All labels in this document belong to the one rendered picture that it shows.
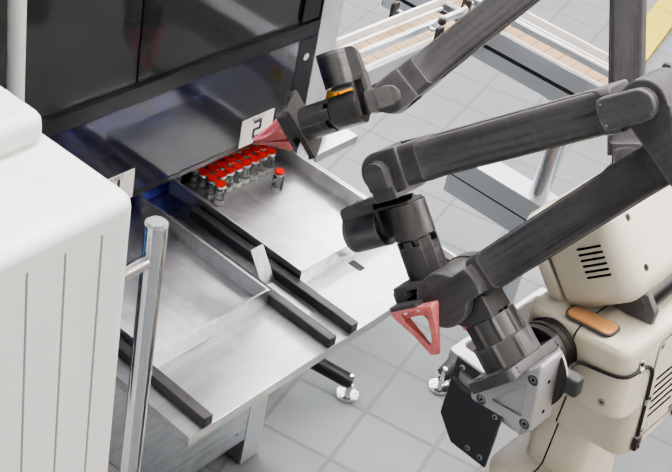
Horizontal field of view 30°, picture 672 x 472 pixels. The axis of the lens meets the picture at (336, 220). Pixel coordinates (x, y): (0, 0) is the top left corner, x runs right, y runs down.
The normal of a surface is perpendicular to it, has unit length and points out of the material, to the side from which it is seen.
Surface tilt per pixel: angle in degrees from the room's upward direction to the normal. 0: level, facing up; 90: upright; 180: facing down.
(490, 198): 90
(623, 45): 61
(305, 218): 0
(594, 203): 79
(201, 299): 0
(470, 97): 0
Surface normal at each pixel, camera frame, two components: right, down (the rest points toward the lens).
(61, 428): 0.75, 0.49
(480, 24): -0.14, 0.11
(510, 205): -0.66, 0.36
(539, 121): -0.56, 0.22
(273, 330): 0.17, -0.79
